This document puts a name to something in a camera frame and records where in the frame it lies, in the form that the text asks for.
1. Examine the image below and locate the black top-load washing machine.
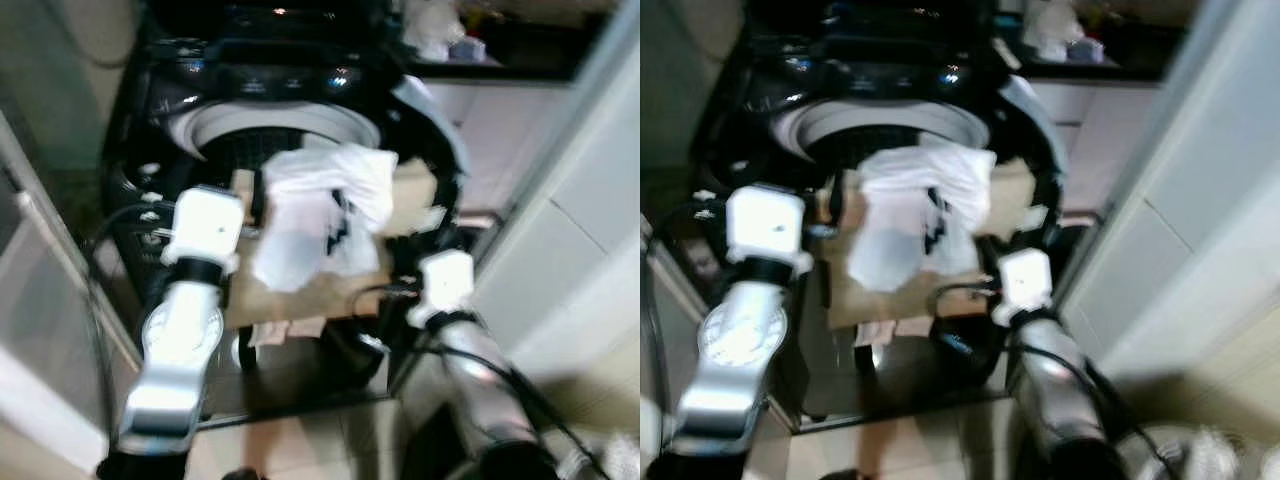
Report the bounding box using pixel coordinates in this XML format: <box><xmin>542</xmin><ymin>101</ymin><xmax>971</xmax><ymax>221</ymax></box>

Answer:
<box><xmin>690</xmin><ymin>0</ymin><xmax>1073</xmax><ymax>433</ymax></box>
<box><xmin>100</xmin><ymin>0</ymin><xmax>471</xmax><ymax>426</ymax></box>

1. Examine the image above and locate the white striped clothes pile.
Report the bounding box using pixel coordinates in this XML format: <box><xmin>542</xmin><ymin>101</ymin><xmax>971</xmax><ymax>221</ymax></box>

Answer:
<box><xmin>565</xmin><ymin>430</ymin><xmax>641</xmax><ymax>480</ymax></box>
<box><xmin>1130</xmin><ymin>425</ymin><xmax>1280</xmax><ymax>480</ymax></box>

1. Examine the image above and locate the white crumpled plastic bag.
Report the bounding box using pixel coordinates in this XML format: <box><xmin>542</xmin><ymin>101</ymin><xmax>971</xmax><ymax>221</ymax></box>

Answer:
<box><xmin>400</xmin><ymin>0</ymin><xmax>466</xmax><ymax>63</ymax></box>
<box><xmin>1020</xmin><ymin>0</ymin><xmax>1086</xmax><ymax>61</ymax></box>

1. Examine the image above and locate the beige cardboard sheet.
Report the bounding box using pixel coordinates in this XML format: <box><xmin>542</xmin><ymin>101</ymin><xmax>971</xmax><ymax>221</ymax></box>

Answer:
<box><xmin>225</xmin><ymin>160</ymin><xmax>448</xmax><ymax>331</ymax></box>
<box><xmin>825</xmin><ymin>165</ymin><xmax>1041</xmax><ymax>331</ymax></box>

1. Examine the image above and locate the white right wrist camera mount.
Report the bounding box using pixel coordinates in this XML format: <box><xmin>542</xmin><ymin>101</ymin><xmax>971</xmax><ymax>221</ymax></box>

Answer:
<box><xmin>407</xmin><ymin>250</ymin><xmax>477</xmax><ymax>329</ymax></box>
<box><xmin>990</xmin><ymin>248</ymin><xmax>1055</xmax><ymax>328</ymax></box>

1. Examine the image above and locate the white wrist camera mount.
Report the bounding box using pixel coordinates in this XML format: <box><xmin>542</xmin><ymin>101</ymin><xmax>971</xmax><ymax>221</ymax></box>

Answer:
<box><xmin>407</xmin><ymin>250</ymin><xmax>477</xmax><ymax>329</ymax></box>
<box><xmin>725</xmin><ymin>183</ymin><xmax>813</xmax><ymax>278</ymax></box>
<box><xmin>990</xmin><ymin>248</ymin><xmax>1055</xmax><ymax>328</ymax></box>
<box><xmin>160</xmin><ymin>185</ymin><xmax>247</xmax><ymax>273</ymax></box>

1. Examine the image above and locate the white cabinet with black counter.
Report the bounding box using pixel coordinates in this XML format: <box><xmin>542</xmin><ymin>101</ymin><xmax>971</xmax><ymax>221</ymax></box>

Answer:
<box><xmin>995</xmin><ymin>0</ymin><xmax>1201</xmax><ymax>191</ymax></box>
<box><xmin>400</xmin><ymin>0</ymin><xmax>621</xmax><ymax>186</ymax></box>

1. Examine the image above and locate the white door panel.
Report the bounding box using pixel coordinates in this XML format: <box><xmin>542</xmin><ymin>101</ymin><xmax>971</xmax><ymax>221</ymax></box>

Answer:
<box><xmin>470</xmin><ymin>0</ymin><xmax>641</xmax><ymax>381</ymax></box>
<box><xmin>1055</xmin><ymin>0</ymin><xmax>1280</xmax><ymax>381</ymax></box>

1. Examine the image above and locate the white printed garment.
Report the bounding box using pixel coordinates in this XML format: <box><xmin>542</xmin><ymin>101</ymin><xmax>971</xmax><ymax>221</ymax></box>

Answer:
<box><xmin>250</xmin><ymin>143</ymin><xmax>399</xmax><ymax>294</ymax></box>
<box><xmin>848</xmin><ymin>143</ymin><xmax>999</xmax><ymax>294</ymax></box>

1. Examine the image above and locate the frosted glass sliding door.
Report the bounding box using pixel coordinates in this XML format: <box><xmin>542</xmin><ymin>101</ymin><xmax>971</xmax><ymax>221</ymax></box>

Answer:
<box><xmin>0</xmin><ymin>110</ymin><xmax>141</xmax><ymax>471</ymax></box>

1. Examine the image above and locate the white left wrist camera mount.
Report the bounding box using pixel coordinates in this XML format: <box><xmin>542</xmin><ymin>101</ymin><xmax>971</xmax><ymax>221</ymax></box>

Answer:
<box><xmin>725</xmin><ymin>183</ymin><xmax>813</xmax><ymax>278</ymax></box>
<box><xmin>160</xmin><ymin>185</ymin><xmax>247</xmax><ymax>273</ymax></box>

